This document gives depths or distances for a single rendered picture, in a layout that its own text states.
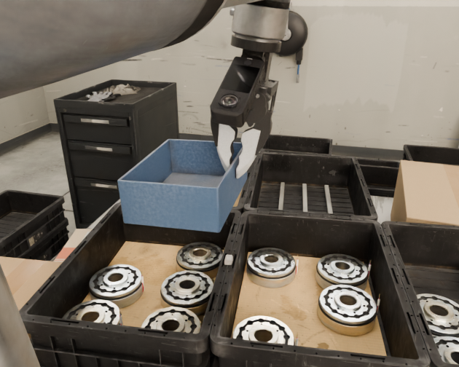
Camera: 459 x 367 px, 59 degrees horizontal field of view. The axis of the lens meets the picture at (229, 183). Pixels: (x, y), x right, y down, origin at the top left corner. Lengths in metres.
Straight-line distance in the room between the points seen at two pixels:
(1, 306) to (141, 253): 0.72
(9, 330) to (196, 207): 0.34
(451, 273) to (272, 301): 0.40
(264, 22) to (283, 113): 3.45
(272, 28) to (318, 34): 3.30
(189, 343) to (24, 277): 0.43
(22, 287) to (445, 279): 0.86
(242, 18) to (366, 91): 3.40
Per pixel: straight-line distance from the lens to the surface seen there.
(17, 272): 0.96
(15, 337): 0.30
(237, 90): 0.55
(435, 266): 1.02
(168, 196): 0.58
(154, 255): 0.97
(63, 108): 2.32
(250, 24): 0.58
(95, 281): 0.87
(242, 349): 0.61
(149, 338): 0.63
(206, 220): 0.58
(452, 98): 4.07
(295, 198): 1.23
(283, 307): 0.82
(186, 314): 0.76
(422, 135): 4.11
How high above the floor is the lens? 1.37
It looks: 24 degrees down
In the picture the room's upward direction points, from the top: straight up
